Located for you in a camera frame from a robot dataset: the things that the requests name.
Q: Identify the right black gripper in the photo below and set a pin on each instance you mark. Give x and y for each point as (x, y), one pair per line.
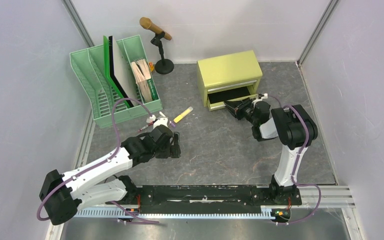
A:
(238, 110)

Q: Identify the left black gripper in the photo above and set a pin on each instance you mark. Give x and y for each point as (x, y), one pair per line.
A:
(174, 149)

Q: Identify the white pen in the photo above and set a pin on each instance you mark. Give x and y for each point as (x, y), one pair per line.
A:
(170, 123)

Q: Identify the yellow highlighter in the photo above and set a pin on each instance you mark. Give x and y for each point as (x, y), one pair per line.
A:
(183, 114)

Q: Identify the yellow-green drawer chest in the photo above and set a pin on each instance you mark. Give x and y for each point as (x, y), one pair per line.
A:
(230, 77)

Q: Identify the green plastic folder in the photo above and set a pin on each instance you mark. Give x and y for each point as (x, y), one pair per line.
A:
(110, 67)

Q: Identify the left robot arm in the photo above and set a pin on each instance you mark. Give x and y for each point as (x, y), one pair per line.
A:
(62, 195)

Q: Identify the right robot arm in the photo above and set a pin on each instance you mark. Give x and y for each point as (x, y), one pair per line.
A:
(291, 124)

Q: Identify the brown microphone on stand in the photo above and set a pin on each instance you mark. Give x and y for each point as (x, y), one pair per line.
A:
(163, 66)

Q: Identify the small orange object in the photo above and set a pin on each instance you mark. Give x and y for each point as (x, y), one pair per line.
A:
(151, 67)

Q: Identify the mint green file organizer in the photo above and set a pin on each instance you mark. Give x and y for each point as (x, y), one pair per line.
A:
(89, 67)

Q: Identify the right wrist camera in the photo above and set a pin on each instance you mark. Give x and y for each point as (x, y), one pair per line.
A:
(260, 97)

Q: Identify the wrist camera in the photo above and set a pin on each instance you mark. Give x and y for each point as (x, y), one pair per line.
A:
(260, 97)
(158, 121)

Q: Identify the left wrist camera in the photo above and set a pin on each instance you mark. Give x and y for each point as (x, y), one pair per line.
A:
(158, 121)

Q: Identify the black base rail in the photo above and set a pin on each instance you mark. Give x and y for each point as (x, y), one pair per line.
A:
(206, 199)

